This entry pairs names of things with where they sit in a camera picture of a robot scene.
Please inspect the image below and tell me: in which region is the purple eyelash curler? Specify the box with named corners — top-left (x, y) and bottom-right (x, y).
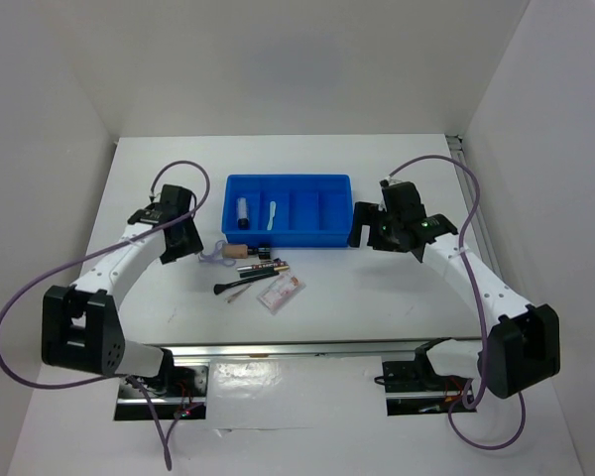
top-left (198, 240), bottom-right (233, 267)

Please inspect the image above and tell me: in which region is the green spatula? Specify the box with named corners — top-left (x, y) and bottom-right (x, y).
top-left (266, 200), bottom-right (277, 231)

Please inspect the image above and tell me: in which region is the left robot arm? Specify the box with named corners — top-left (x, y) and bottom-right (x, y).
top-left (42, 184), bottom-right (203, 396)

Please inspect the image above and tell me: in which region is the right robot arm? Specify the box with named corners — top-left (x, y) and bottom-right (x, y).
top-left (348, 179), bottom-right (560, 399)

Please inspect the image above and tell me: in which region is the black makeup brush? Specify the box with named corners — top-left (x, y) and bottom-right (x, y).
top-left (213, 276), bottom-right (264, 296)

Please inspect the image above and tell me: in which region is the blue compartment tray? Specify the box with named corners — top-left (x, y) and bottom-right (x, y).
top-left (221, 175), bottom-right (353, 248)

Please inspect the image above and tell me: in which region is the clear tube black cap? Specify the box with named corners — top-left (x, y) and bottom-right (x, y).
top-left (236, 196), bottom-right (250, 230)

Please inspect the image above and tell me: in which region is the clear packet with print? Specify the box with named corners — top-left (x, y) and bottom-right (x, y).
top-left (257, 273), bottom-right (305, 314)

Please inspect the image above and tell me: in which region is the silver hair clip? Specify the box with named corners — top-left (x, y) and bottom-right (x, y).
top-left (225, 284), bottom-right (252, 303)

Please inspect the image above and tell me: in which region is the aluminium rail right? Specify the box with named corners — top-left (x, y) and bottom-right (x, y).
top-left (445, 135), bottom-right (497, 270)

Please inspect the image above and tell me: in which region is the aluminium rail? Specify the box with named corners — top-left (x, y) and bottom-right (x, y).
top-left (128, 338), bottom-right (477, 362)
top-left (445, 135), bottom-right (497, 270)

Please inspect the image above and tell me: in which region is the aluminium rail front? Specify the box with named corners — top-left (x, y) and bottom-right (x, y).
top-left (128, 338), bottom-right (477, 362)

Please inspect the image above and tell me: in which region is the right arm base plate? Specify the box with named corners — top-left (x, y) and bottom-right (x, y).
top-left (373, 361), bottom-right (472, 417)

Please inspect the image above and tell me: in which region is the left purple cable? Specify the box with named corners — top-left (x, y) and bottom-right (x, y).
top-left (0, 160), bottom-right (212, 471)

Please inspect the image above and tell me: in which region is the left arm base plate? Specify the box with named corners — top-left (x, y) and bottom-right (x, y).
top-left (113, 363), bottom-right (209, 421)

